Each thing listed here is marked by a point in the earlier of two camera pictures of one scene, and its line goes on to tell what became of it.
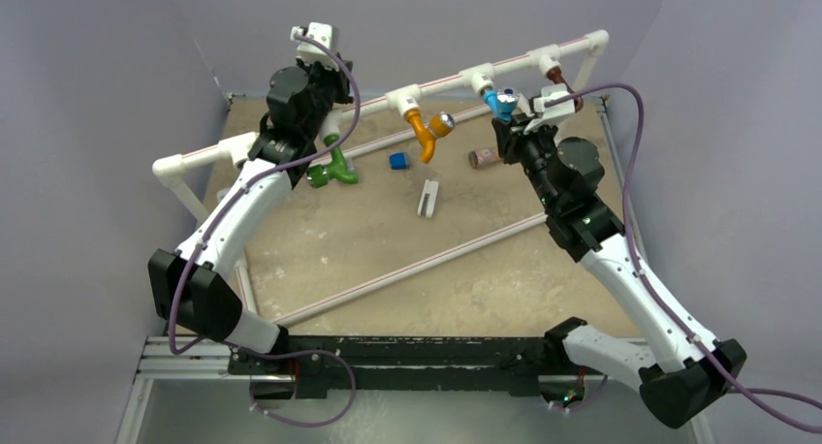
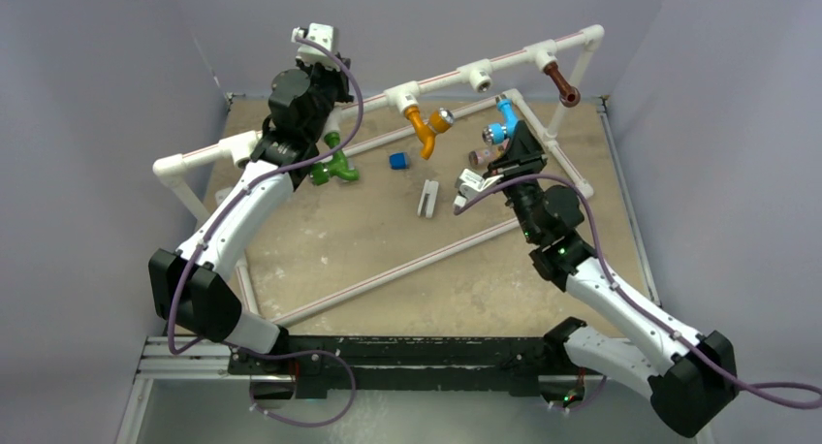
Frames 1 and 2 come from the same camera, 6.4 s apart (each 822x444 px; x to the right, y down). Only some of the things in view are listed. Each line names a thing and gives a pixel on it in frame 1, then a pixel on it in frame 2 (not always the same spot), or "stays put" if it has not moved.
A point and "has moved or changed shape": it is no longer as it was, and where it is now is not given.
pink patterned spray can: (482, 156) stays put
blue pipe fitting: (504, 101) has moved or changed shape
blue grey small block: (398, 161) stays put
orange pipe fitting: (440, 123) stays put
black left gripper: (340, 79) stays put
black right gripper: (510, 141) to (523, 155)
